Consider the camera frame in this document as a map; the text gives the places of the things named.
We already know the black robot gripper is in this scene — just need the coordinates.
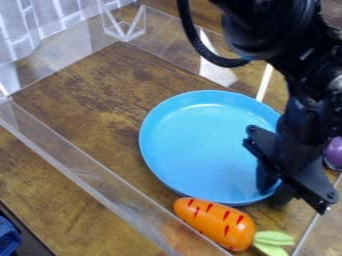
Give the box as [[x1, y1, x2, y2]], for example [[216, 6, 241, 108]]
[[243, 117, 339, 215]]

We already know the orange toy carrot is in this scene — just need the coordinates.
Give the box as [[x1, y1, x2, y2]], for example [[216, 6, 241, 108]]
[[172, 197, 294, 256]]

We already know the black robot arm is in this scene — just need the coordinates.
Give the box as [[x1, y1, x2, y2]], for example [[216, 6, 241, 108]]
[[210, 0, 342, 213]]

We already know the purple toy eggplant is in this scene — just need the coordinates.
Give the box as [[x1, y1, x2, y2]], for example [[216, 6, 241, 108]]
[[325, 136, 342, 172]]

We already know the blue round plate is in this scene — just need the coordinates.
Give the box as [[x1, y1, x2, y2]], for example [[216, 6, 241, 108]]
[[139, 90, 279, 206]]

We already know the blue object at corner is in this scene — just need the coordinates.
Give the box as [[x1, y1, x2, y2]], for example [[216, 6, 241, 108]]
[[0, 216, 21, 256]]

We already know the black cable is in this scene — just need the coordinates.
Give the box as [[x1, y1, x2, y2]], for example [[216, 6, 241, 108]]
[[175, 0, 253, 69]]

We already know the clear acrylic enclosure wall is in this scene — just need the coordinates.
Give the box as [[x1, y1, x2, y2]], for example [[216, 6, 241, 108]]
[[0, 3, 342, 256]]

